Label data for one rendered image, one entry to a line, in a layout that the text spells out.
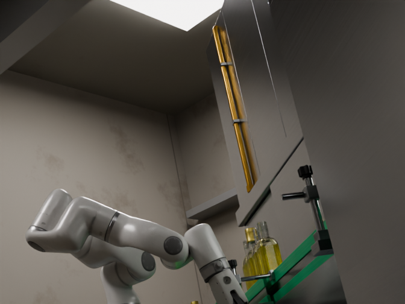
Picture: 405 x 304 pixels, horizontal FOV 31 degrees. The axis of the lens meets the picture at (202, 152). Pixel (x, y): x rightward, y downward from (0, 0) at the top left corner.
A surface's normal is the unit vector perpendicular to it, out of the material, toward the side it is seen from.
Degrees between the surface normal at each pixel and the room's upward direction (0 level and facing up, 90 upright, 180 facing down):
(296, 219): 90
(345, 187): 90
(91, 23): 180
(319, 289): 90
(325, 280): 90
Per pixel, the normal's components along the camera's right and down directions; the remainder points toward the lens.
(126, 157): 0.71, -0.39
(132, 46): 0.18, 0.91
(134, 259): 0.69, -0.20
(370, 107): -0.96, 0.10
